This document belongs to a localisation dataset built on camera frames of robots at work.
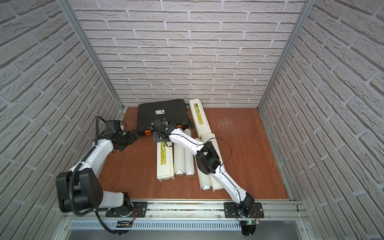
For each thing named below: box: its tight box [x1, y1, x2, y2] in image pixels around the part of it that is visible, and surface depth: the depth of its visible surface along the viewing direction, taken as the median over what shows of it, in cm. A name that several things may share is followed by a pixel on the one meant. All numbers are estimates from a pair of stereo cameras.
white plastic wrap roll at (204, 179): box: [194, 156, 212, 192], surface depth 80 cm
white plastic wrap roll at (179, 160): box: [173, 142, 186, 177], surface depth 87 cm
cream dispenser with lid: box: [156, 142, 175, 182], surface depth 83 cm
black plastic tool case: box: [136, 98, 190, 136], surface depth 110 cm
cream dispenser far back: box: [189, 98, 212, 138], surface depth 103 cm
